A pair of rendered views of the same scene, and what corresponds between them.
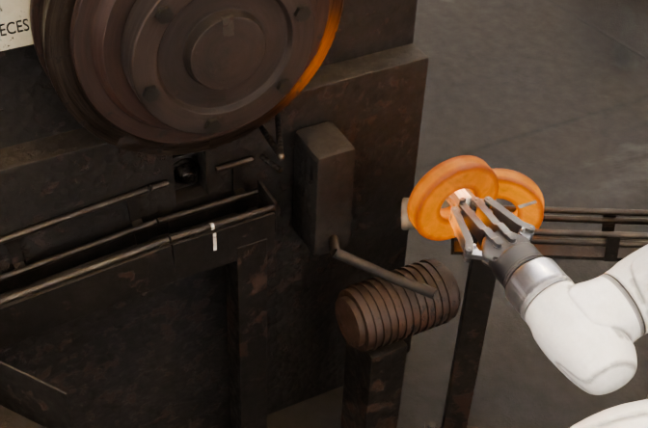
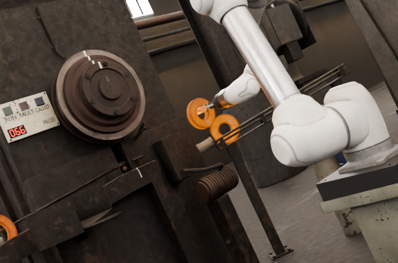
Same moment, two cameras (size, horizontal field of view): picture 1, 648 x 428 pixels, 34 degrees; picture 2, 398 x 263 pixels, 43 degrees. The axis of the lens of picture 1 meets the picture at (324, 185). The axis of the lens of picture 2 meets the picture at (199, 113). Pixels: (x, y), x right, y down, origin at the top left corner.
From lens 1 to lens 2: 170 cm
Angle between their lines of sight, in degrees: 44
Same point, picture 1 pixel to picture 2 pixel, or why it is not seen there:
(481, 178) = (204, 102)
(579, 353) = (239, 84)
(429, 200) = (192, 111)
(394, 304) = (212, 175)
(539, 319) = (228, 92)
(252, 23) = (114, 77)
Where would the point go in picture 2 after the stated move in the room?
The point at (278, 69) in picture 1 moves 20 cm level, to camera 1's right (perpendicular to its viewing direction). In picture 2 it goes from (128, 94) to (166, 78)
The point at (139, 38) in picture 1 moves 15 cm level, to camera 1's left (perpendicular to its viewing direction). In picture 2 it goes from (83, 84) to (53, 97)
